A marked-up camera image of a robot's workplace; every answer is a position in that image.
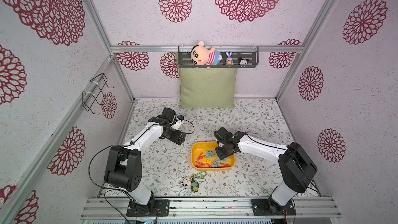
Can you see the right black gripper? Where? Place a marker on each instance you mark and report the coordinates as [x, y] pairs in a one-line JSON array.
[[225, 146]]

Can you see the cow plush keychain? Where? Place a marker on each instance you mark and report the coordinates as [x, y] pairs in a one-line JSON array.
[[186, 182]]

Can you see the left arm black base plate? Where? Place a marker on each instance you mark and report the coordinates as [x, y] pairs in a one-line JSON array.
[[155, 208]]

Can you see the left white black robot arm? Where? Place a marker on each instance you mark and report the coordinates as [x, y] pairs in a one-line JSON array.
[[124, 166]]

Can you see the dark metal wall shelf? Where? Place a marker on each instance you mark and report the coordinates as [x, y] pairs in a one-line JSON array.
[[184, 58]]

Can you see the red clothespin in box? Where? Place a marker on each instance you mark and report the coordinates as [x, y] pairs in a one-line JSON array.
[[201, 156]]

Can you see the black wire wall rack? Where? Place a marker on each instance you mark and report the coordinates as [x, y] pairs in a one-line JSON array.
[[90, 97]]

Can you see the yellow plastic storage box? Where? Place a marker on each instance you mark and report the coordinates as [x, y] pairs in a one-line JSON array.
[[205, 158]]

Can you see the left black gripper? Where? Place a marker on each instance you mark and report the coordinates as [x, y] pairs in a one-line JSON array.
[[175, 139]]

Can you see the green square pillow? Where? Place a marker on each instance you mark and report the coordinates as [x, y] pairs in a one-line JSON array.
[[207, 88]]

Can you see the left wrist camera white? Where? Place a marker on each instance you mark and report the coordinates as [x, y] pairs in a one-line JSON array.
[[178, 122]]

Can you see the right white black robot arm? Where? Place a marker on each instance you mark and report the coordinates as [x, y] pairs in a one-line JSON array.
[[296, 167]]

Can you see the aluminium front rail frame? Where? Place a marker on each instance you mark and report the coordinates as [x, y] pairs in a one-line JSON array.
[[212, 210]]

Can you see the black white mouse figure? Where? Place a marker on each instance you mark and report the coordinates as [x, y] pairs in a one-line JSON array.
[[243, 61]]

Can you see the small blue bunny figure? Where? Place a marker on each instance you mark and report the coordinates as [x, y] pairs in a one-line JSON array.
[[229, 60]]

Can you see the green toy keychain with chain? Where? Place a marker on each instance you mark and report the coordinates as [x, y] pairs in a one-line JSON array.
[[195, 180]]

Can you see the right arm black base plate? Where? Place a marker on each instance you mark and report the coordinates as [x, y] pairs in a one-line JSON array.
[[268, 207]]

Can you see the grey clothespin in box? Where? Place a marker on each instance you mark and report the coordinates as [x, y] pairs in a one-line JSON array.
[[216, 164]]

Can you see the pink boy plush doll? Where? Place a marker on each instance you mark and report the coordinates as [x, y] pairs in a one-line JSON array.
[[201, 56]]

